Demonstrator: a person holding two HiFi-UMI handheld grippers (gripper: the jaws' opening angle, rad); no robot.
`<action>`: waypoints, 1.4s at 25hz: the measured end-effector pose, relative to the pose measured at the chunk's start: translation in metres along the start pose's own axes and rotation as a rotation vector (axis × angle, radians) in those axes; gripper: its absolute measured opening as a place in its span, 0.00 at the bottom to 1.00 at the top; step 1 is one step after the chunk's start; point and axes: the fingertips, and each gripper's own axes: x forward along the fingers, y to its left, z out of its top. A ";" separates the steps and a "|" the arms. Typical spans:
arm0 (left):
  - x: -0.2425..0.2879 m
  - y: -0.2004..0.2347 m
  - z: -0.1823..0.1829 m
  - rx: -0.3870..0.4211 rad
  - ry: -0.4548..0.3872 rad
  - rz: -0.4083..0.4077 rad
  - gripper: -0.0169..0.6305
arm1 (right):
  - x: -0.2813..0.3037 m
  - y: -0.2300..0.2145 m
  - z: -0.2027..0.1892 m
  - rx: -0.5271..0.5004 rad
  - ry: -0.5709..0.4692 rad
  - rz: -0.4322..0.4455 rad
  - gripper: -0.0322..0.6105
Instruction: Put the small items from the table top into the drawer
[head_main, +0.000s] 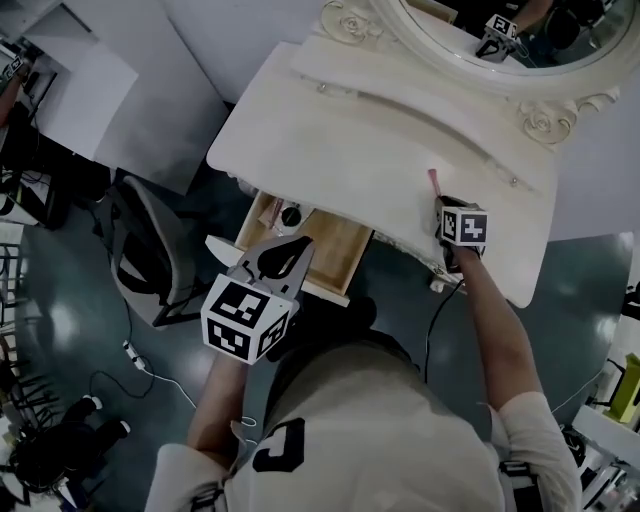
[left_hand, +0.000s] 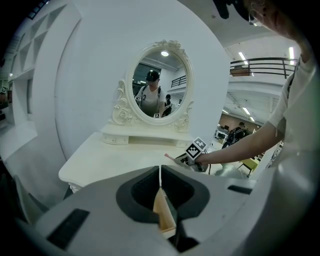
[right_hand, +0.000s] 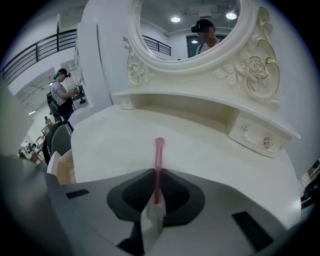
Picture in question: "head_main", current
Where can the small white drawer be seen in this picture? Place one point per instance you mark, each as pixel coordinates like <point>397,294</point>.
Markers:
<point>515,180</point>
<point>322,87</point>

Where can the black metal rack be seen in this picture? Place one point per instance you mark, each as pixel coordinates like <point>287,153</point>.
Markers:
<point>20,390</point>

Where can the person's left forearm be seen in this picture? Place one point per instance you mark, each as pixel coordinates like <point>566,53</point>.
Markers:
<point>220,410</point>

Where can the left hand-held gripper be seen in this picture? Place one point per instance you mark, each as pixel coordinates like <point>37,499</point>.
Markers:
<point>240,320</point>

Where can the white cabinet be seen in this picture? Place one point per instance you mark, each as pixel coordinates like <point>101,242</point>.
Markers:
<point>85,95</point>

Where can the large wooden drawer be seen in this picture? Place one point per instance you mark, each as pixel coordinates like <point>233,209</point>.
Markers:
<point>335,250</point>

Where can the grey office chair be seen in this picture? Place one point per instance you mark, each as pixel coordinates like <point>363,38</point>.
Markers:
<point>155,240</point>

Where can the white ornate dressing table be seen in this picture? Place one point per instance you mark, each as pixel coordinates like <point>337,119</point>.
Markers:
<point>350,150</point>

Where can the person's white shirt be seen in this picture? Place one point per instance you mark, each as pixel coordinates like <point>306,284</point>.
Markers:
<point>370,440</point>

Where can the yellow-green chair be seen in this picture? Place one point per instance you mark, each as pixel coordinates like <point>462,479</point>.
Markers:
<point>630,390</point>

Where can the pink pencil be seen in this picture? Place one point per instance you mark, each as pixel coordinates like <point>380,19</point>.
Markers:
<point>276,211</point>
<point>434,182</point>

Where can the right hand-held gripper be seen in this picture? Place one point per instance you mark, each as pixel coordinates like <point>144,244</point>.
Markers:
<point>465,227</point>

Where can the dark green round compact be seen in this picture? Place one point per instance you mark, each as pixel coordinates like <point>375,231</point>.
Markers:
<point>291,215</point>

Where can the person's black trousers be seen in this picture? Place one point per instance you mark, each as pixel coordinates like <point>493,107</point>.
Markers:
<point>360,320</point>

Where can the white power strip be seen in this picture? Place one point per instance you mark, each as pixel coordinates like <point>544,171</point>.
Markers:
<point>135,355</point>

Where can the oval mirror, white frame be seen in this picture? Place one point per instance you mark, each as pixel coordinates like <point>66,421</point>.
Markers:
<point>350,22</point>

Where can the person's right forearm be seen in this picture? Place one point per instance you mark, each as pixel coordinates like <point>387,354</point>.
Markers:
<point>500,330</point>

